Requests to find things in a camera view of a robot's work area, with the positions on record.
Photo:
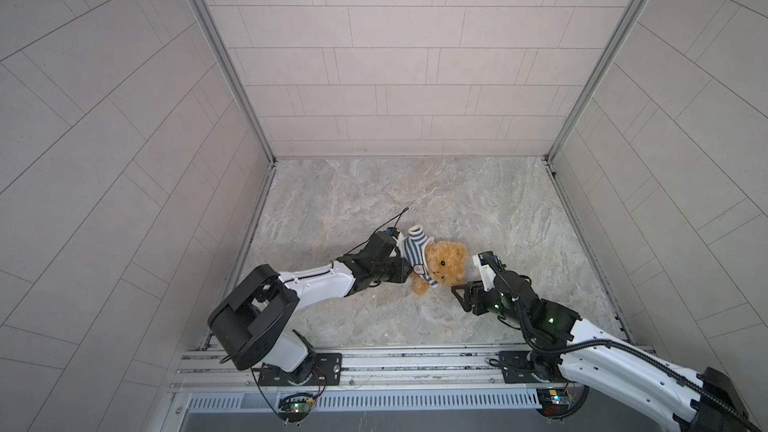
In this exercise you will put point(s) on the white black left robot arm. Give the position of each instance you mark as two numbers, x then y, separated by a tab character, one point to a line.
250	322

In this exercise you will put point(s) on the aluminium corner post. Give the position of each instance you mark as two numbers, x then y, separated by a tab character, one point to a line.
618	37
213	37

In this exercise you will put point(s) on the aluminium right corner post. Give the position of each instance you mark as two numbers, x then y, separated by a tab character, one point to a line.
618	37

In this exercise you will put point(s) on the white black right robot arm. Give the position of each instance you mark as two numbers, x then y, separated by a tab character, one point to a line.
675	397

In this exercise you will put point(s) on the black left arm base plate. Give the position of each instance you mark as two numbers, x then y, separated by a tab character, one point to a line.
318	369

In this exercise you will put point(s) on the green circuit board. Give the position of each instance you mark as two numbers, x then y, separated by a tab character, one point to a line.
554	402
295	408

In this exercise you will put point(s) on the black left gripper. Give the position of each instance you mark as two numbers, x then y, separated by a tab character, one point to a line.
390	253

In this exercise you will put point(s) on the aluminium left corner post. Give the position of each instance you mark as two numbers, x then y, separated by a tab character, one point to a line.
213	37

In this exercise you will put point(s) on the tan plush teddy bear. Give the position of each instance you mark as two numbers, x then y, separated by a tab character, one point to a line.
445	265

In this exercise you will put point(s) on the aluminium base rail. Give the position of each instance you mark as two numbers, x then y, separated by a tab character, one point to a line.
363	369

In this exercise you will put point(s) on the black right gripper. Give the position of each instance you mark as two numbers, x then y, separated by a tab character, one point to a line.
480	293

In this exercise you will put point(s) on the right green circuit board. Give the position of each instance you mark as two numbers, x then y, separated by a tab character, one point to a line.
554	402

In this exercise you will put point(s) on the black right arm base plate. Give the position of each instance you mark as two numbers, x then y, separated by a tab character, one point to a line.
529	367

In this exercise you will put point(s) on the left green circuit board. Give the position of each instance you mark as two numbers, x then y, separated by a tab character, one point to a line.
295	408

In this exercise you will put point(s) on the white ventilation grille strip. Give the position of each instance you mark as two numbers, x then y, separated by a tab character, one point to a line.
376	400

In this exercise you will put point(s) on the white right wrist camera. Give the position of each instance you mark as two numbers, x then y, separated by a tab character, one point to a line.
488	266

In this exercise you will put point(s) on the blue white striped knit sweater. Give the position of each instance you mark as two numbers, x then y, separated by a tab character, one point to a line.
413	245

